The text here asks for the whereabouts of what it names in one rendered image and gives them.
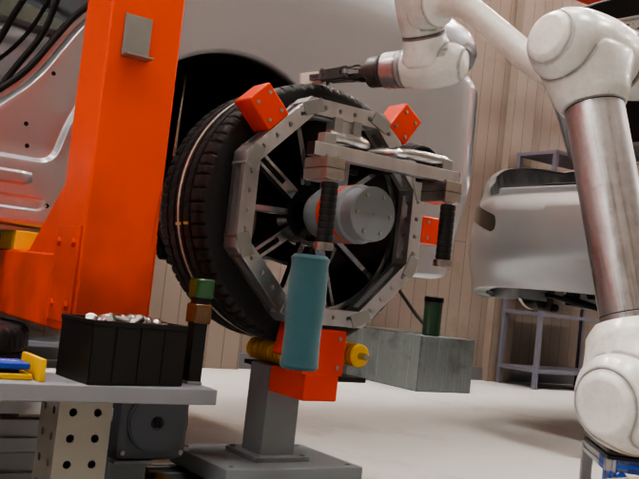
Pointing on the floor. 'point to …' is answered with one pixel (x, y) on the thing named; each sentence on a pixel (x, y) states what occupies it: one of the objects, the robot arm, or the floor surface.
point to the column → (72, 440)
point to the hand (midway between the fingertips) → (312, 78)
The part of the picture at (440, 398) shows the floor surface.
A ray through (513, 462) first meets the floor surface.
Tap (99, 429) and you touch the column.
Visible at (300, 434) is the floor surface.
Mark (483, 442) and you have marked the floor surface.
